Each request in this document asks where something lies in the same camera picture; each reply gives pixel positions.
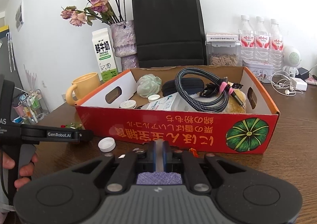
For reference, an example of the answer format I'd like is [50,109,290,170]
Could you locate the purple woven cloth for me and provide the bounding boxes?
[137,172,183,185]

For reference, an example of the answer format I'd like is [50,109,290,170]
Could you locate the white round lid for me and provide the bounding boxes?
[120,100,137,109]

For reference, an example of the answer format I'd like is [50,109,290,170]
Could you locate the clear plastic wipes pack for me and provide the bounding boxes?
[141,92,196,112]

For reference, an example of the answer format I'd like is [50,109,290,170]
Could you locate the pale green mesh ball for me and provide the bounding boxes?
[137,74,162,98]

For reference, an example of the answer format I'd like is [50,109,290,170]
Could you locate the yellow white plush toy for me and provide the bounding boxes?
[223,89,247,113]

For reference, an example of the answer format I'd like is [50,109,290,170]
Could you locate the braided black cable coil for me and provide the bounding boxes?
[175,66,248,113]

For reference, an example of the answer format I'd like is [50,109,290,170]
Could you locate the dark navy pouch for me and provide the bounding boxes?
[162,78,206,96]

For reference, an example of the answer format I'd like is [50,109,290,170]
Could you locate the person left hand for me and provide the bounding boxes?
[2,153,38,190]

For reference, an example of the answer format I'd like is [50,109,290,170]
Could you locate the small red rose decoration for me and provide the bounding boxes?
[60,123,84,130]

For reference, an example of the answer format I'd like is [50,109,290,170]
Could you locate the small white cap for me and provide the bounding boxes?
[148,94,161,102]

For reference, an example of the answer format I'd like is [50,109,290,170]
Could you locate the red pumpkin cardboard box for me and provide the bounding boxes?
[75,66,280,154]

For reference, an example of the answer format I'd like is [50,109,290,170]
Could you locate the yellow ceramic mug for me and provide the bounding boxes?
[66,72,100,106]

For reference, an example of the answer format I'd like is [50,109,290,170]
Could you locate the white green milk carton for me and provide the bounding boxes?
[92,28,118,82]

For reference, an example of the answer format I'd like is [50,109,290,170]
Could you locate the clear seed storage container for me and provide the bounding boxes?
[206,41,241,66]

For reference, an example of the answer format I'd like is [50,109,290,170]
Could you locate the white illustrated tin box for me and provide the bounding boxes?
[242,59,273,83]

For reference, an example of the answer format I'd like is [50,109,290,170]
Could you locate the purple textured vase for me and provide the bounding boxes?
[110,20,139,71]

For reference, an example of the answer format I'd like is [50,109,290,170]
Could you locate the white flat box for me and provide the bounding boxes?
[206,32,239,42]

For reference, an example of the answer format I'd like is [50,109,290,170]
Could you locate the black paper shopping bag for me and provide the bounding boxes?
[132,0,207,68]

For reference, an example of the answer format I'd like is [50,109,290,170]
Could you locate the left water bottle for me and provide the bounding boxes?
[239,15,255,62]

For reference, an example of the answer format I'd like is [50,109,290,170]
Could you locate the water bottle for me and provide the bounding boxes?
[269,19,284,72]
[255,16,270,60]
[239,15,255,62]

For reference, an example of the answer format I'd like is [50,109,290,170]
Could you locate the middle water bottle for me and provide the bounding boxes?
[255,16,270,60]

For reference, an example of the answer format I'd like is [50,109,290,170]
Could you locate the right water bottle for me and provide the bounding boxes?
[269,19,284,72]

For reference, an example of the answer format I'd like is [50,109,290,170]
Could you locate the white charger block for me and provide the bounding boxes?
[290,77,308,92]

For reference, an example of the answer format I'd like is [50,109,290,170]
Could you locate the black power adapter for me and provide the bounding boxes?
[296,67,309,80]

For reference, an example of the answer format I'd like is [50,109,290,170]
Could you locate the white robot figurine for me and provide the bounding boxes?
[283,51,301,78]

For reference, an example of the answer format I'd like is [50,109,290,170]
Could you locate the wire rack with toiletries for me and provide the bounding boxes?
[12,87,50,125]

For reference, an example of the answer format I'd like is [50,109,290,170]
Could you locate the white wired earphones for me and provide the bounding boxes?
[269,71,304,97]

